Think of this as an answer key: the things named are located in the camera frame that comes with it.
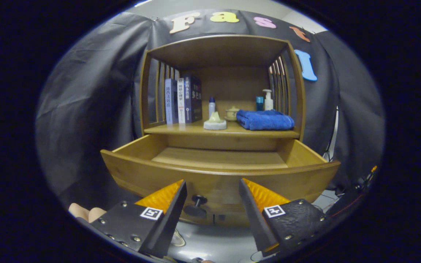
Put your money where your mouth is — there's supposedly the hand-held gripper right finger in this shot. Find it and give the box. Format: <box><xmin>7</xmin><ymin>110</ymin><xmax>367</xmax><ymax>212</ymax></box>
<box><xmin>239</xmin><ymin>178</ymin><xmax>331</xmax><ymax>256</ymax></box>

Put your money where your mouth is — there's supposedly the wooden drawer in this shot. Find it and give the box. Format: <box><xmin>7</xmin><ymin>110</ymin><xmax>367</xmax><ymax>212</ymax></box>
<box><xmin>100</xmin><ymin>134</ymin><xmax>341</xmax><ymax>220</ymax></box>

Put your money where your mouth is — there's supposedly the black round drawer knob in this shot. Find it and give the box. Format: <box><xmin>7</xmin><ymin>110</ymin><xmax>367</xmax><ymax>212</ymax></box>
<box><xmin>183</xmin><ymin>195</ymin><xmax>208</xmax><ymax>217</ymax></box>

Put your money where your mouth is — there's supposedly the cream lidded teacup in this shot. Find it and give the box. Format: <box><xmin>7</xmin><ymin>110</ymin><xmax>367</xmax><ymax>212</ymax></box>
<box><xmin>224</xmin><ymin>106</ymin><xmax>241</xmax><ymax>122</ymax></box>

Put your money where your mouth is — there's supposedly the black backdrop cloth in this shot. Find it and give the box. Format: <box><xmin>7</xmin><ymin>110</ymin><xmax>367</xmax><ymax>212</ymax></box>
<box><xmin>35</xmin><ymin>9</ymin><xmax>386</xmax><ymax>220</ymax></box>

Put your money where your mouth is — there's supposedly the dark navy book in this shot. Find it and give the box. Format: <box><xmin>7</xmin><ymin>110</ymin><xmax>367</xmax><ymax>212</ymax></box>
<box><xmin>183</xmin><ymin>75</ymin><xmax>202</xmax><ymax>123</ymax></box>

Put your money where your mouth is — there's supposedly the light blue book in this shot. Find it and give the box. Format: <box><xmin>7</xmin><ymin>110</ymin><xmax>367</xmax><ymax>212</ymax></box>
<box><xmin>164</xmin><ymin>78</ymin><xmax>178</xmax><ymax>125</ymax></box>

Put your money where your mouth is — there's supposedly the white pole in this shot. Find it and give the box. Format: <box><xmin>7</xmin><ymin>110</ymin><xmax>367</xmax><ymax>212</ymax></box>
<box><xmin>326</xmin><ymin>106</ymin><xmax>339</xmax><ymax>161</ymax></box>

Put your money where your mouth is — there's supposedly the blue folded towel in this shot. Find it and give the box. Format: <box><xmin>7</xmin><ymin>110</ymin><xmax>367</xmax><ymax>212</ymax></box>
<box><xmin>236</xmin><ymin>110</ymin><xmax>295</xmax><ymax>131</ymax></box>

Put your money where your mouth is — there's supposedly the wooden countertop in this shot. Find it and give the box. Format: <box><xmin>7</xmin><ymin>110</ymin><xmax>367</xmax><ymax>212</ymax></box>
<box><xmin>144</xmin><ymin>121</ymin><xmax>300</xmax><ymax>139</ymax></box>

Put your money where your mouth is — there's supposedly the cream handled round scrub pad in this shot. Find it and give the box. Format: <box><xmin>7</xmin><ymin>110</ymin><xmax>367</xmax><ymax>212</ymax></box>
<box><xmin>203</xmin><ymin>111</ymin><xmax>228</xmax><ymax>131</ymax></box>

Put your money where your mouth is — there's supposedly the white pump bottle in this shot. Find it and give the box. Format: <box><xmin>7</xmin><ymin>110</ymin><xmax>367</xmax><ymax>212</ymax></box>
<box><xmin>262</xmin><ymin>89</ymin><xmax>274</xmax><ymax>111</ymax></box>

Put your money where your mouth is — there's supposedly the wooden cabinet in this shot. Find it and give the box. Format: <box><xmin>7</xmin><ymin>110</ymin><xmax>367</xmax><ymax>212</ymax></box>
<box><xmin>100</xmin><ymin>35</ymin><xmax>341</xmax><ymax>227</ymax></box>

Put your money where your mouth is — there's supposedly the white book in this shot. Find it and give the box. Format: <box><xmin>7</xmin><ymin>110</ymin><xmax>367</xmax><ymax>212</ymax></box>
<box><xmin>177</xmin><ymin>77</ymin><xmax>186</xmax><ymax>124</ymax></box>

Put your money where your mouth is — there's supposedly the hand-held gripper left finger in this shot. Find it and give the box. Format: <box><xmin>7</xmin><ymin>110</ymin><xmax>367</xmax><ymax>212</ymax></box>
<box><xmin>91</xmin><ymin>179</ymin><xmax>188</xmax><ymax>258</ymax></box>

